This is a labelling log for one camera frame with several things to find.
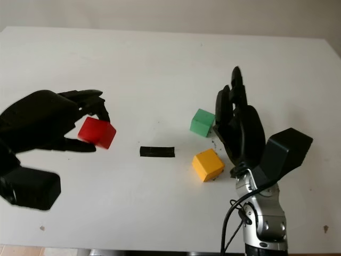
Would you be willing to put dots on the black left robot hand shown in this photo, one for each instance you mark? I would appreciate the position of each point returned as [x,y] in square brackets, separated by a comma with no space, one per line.
[37,120]

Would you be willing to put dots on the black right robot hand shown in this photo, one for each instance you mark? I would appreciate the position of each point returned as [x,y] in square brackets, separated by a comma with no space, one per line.
[245,133]

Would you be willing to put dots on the green cube block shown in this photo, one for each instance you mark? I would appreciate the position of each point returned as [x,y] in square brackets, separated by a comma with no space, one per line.
[202,122]

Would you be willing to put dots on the yellow cube block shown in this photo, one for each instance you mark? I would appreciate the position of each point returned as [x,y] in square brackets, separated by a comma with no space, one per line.
[207,164]

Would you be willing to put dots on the red cube block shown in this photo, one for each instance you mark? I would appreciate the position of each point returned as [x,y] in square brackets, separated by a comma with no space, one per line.
[96,132]

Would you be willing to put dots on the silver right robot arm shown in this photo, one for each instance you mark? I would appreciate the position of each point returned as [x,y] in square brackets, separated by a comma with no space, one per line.
[266,213]

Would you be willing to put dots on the black tape strip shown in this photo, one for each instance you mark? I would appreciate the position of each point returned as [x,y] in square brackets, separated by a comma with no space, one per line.
[157,152]

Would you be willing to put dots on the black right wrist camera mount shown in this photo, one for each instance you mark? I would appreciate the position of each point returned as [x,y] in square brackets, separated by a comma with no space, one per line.
[285,152]

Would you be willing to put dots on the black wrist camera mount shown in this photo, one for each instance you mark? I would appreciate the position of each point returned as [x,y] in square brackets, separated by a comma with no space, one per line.
[32,189]
[285,152]

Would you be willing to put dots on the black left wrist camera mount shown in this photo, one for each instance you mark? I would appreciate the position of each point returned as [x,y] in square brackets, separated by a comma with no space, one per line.
[32,189]

